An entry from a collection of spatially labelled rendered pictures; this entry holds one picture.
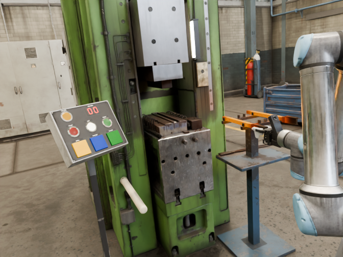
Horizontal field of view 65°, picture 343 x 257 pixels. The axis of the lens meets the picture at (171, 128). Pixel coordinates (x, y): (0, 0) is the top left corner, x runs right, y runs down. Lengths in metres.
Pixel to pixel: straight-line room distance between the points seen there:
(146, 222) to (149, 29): 1.33
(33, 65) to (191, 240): 5.56
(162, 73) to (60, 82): 5.29
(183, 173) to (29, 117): 5.41
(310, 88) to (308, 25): 9.23
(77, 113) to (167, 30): 0.73
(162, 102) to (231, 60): 7.72
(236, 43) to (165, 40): 8.33
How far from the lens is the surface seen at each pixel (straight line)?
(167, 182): 1.79
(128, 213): 1.96
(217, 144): 2.15
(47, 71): 6.83
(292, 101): 5.40
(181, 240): 2.06
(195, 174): 1.87
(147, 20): 1.70
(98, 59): 1.75
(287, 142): 1.41
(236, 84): 9.99
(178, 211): 1.92
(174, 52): 1.74
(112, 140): 1.47
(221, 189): 2.31
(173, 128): 1.77
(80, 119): 1.46
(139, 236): 2.15
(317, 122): 1.08
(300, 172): 1.42
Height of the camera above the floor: 1.38
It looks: 14 degrees down
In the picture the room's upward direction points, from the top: 5 degrees counter-clockwise
